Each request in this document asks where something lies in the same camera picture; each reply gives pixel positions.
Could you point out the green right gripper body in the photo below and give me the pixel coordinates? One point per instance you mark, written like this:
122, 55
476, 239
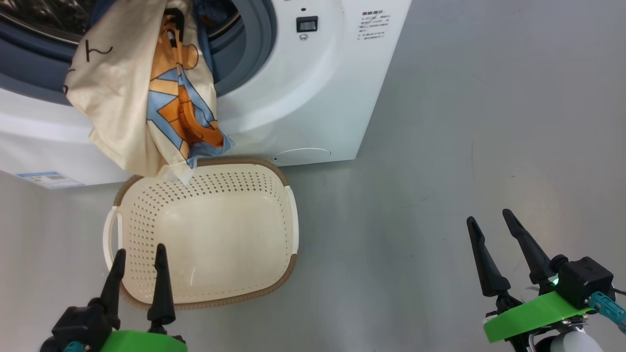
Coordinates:
533, 318

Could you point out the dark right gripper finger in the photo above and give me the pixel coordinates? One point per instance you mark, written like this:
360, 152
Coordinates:
491, 274
535, 259

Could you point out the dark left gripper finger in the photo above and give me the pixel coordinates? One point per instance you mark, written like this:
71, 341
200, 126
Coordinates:
113, 298
162, 298

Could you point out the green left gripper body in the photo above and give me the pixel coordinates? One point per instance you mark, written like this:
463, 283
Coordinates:
142, 342

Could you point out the cream garment with orange print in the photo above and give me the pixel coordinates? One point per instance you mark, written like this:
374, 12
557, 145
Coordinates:
117, 98

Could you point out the blue bear print garment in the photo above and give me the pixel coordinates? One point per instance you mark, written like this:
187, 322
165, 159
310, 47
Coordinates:
215, 12

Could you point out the cream perforated laundry basket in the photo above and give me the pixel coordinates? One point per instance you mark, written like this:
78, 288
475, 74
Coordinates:
220, 234

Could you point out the white front-load washing machine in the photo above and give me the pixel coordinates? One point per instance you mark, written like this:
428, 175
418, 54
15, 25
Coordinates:
303, 98

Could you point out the blue white energy label sticker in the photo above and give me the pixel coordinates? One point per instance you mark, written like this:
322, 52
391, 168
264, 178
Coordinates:
49, 180

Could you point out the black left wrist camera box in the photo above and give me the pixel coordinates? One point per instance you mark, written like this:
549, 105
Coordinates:
80, 325

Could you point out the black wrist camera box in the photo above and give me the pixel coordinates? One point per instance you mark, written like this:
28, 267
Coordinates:
584, 281
80, 325

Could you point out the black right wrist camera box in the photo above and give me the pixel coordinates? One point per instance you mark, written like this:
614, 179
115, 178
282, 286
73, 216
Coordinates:
584, 281

